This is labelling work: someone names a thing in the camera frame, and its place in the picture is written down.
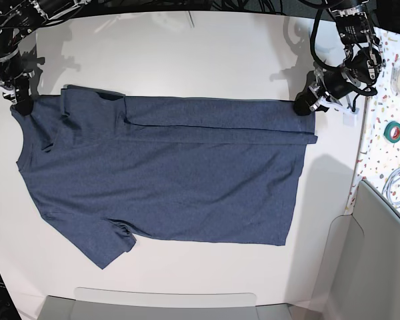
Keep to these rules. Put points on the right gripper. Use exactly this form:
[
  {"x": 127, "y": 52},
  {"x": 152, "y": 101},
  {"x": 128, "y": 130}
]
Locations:
[{"x": 18, "y": 92}]

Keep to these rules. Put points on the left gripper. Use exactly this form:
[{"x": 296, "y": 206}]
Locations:
[{"x": 331, "y": 89}]

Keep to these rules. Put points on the dark blue t-shirt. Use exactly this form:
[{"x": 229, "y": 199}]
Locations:
[{"x": 104, "y": 169}]

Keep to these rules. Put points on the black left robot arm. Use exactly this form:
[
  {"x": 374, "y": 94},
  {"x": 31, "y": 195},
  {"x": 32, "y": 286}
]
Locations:
[{"x": 363, "y": 60}]

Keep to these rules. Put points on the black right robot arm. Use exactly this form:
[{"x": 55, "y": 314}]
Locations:
[{"x": 18, "y": 20}]

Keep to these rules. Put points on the terrazzo patterned side surface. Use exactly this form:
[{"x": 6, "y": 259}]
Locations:
[{"x": 378, "y": 160}]

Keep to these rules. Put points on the green tape roll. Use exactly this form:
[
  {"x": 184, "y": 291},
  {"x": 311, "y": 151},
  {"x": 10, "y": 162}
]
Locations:
[{"x": 392, "y": 132}]

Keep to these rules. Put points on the grey panel at right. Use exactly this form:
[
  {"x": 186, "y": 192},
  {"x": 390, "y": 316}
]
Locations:
[{"x": 359, "y": 276}]

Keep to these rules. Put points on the grey panel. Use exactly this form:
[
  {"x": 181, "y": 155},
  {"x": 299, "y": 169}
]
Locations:
[
  {"x": 106, "y": 304},
  {"x": 359, "y": 276}
]

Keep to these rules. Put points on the grey panel at bottom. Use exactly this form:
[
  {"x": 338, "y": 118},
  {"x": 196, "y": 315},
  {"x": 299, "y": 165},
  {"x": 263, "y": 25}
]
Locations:
[{"x": 106, "y": 304}]

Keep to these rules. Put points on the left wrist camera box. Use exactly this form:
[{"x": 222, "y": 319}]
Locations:
[{"x": 350, "y": 119}]

